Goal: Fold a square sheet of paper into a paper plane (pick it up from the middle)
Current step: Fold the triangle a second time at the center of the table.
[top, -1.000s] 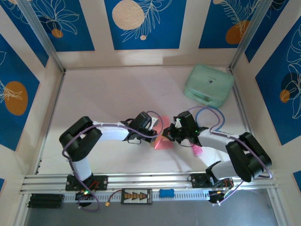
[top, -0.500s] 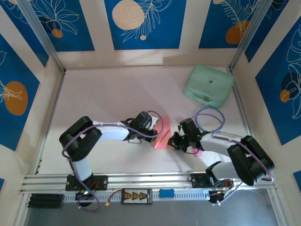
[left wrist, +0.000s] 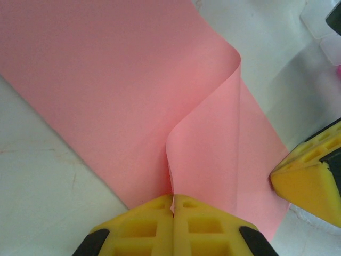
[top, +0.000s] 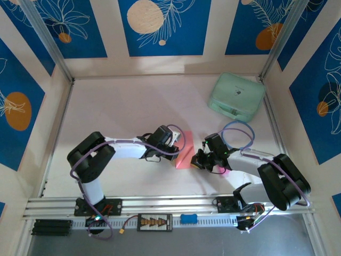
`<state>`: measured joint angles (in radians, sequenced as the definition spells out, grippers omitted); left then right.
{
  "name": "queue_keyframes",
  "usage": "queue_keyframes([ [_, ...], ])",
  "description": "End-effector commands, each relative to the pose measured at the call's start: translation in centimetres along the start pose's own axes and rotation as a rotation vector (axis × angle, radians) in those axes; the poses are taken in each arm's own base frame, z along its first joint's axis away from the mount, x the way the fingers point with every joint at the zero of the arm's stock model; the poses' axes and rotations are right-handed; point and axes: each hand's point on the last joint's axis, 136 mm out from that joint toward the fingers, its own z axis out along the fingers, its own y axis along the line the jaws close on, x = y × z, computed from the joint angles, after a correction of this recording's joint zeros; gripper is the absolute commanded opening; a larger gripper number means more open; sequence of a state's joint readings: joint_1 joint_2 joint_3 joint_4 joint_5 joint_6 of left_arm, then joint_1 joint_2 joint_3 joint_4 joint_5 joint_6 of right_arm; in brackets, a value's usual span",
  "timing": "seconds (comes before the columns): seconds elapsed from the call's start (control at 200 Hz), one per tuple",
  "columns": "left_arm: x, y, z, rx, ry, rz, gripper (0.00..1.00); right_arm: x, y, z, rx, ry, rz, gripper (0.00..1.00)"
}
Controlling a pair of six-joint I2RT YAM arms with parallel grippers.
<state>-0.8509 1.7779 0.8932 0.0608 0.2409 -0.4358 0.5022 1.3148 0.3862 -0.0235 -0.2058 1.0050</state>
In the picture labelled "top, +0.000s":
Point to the pink cloth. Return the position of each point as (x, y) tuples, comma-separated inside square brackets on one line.
[(186, 160)]

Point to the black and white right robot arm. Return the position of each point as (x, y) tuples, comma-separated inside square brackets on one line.
[(285, 181)]

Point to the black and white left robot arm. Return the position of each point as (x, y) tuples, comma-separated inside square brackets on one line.
[(90, 160)]

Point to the blue bone-shaped block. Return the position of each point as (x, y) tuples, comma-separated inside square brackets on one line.
[(188, 219)]

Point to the mint green zip pouch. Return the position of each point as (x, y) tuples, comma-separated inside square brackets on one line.
[(237, 90)]

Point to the black power distribution board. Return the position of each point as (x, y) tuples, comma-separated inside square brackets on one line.
[(154, 222)]

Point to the black ribbed block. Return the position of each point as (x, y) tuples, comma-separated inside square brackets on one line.
[(50, 228)]

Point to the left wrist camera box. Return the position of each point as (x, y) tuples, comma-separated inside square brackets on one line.
[(175, 136)]

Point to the aluminium mounting rail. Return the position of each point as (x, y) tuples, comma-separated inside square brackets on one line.
[(170, 204)]

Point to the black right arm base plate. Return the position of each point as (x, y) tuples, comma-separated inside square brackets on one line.
[(222, 204)]

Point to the aluminium table side rail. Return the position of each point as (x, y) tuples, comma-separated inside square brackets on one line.
[(269, 106), (64, 112)]

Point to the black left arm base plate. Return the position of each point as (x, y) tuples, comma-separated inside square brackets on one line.
[(117, 206)]

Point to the grey metal base plate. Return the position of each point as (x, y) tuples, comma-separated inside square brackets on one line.
[(186, 242)]

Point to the aluminium frame post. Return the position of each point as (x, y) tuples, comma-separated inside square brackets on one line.
[(282, 40), (45, 37)]

